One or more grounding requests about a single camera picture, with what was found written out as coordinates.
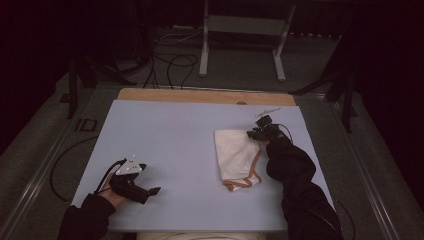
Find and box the person's left hand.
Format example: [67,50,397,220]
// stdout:
[99,174,129,209]

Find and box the white metal stand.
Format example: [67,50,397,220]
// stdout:
[198,0,297,83]

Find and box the left hand-held gripper black cable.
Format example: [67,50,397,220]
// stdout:
[94,159,128,195]

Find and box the light blue table mat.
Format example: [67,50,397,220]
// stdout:
[71,99,334,232]

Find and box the right hand-held gripper black cable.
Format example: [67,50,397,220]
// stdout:
[278,123,294,144]

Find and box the thin black floor cable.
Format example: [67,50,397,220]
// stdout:
[334,199,356,240]

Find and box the cream baby bodysuit brown trim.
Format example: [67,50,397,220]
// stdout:
[214,129,263,193]

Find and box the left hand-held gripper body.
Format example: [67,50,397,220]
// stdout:
[109,154,149,205]

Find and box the long black floor cable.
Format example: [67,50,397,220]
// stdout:
[49,135,99,203]

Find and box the black looped floor cable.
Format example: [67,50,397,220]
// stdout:
[165,54,200,90]

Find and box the black metal stand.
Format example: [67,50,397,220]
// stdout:
[289,36,358,134]
[59,49,138,120]

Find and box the metal floor rail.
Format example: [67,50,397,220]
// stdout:
[0,84,101,240]
[296,93,401,240]

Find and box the person's right hand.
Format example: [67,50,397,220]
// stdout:
[260,135,284,148]

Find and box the hand-held gripper black cable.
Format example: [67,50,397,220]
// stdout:
[278,123,294,144]
[94,159,128,195]

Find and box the white floor cable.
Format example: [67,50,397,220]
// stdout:
[154,28,204,46]

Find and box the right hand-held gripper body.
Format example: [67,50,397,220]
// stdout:
[254,107,281,142]

